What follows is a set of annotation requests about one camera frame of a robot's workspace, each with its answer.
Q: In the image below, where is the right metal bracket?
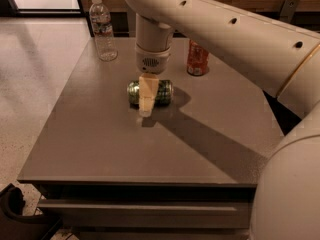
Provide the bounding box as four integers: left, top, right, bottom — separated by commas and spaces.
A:
279, 0, 300, 23

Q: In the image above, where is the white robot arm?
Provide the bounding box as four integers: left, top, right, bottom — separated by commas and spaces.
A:
125, 0, 320, 240

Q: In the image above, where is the green soda can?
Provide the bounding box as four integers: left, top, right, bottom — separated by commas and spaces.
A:
127, 80, 174, 106

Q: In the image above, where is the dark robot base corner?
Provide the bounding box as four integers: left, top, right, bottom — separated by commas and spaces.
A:
0, 184, 62, 240

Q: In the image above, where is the orange soda can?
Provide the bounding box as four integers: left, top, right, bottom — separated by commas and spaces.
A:
187, 40, 209, 76

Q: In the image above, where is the clear plastic water bottle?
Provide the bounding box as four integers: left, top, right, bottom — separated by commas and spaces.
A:
89, 0, 118, 62

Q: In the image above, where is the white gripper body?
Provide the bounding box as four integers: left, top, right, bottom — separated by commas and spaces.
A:
135, 45, 170, 74

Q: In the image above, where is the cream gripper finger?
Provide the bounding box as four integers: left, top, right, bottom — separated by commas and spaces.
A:
139, 73, 159, 117

